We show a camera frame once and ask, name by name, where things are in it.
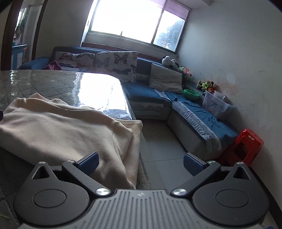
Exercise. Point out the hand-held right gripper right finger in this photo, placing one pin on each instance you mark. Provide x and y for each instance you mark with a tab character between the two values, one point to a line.
192	164

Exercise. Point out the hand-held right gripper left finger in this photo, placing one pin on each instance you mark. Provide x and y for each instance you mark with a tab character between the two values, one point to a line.
89	164

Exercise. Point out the cream garment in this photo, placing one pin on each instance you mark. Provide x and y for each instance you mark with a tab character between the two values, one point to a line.
66	132

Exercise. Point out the blue patterned sofa cover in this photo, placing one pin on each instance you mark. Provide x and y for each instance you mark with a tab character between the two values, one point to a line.
198	119

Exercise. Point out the red plastic stool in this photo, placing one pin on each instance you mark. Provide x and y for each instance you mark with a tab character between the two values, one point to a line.
246	141

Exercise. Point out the clear plastic storage box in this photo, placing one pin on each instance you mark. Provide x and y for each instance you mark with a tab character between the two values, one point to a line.
214	105

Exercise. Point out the green bowl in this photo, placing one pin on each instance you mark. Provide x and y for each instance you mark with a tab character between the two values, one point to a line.
191	94

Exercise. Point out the small brown plush toy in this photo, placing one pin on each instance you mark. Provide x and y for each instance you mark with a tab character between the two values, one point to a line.
199	84

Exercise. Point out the green plush toy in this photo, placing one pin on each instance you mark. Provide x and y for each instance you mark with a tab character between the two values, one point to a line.
205	84

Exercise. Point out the brown bear plush toy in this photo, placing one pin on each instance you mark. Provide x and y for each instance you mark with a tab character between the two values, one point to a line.
212	85

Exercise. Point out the blue corner sofa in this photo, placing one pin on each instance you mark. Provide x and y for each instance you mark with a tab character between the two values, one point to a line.
143	94

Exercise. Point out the grey pillow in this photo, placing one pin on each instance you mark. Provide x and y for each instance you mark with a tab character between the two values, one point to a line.
165	78

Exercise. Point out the pink orange plush toy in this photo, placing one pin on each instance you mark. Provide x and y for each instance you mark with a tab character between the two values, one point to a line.
186	71

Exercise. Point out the pink cloth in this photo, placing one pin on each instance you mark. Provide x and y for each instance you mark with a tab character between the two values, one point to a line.
52	66

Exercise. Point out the large butterfly print pillow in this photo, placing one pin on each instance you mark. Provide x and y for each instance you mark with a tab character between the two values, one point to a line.
119	63

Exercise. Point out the small butterfly print pillow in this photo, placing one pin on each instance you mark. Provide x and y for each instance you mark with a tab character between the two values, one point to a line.
72	59

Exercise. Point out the panda plush toy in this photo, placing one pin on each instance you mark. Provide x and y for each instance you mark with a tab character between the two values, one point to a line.
168	60

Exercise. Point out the blue cabinet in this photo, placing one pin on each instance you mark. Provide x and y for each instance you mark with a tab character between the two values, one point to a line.
18	57

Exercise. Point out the window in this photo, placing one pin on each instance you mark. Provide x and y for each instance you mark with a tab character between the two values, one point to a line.
121	17

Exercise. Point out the dark wood door frame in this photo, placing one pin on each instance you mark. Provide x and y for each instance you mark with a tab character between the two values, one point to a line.
8	33

